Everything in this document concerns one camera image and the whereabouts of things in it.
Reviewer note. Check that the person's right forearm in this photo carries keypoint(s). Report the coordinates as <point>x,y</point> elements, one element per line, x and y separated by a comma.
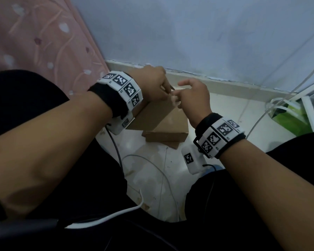
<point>272,190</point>

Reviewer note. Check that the person's left forearm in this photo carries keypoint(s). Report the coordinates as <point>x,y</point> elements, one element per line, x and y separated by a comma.
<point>47,148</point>

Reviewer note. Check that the green plastic bag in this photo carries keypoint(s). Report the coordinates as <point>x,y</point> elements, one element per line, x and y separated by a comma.
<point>293,122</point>

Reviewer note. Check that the right wrist marker band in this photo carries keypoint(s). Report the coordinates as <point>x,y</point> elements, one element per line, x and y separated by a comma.
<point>219,133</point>

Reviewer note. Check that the wrist marker band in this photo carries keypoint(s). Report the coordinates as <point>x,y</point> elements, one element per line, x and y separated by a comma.
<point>123,86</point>
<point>219,133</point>

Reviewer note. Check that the person's left hand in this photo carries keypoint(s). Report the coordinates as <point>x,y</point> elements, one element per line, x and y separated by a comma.
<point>151,83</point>

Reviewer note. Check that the white metal rack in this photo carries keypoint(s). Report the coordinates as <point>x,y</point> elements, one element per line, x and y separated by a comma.
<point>311,112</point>

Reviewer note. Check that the pink floral bedsheet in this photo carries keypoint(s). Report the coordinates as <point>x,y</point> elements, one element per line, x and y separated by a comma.
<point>36,36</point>

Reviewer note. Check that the person's right hand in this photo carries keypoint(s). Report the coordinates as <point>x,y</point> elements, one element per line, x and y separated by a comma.
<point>196,101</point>

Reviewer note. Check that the left wrist marker band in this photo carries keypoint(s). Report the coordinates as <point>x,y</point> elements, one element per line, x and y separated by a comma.
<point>123,86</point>

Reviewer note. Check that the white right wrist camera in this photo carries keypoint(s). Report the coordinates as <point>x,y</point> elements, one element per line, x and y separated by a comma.
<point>192,164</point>

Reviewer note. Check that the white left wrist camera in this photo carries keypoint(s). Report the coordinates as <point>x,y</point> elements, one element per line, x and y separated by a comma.
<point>119,128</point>

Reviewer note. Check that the small tan floor scrap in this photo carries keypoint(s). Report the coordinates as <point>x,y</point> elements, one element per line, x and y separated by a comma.
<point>145,206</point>
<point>130,173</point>

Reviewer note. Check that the taped brown cardboard box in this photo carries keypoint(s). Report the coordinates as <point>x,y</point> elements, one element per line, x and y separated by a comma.
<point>172,145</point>

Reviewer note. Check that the clear packing tape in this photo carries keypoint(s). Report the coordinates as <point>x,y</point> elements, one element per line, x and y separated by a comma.
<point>175,100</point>

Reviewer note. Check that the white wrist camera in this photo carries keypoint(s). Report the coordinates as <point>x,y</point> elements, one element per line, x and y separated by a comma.
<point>192,164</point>
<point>119,128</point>

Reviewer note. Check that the person's right blue shoe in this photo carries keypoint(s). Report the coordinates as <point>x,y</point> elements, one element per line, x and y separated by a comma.
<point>214,171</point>

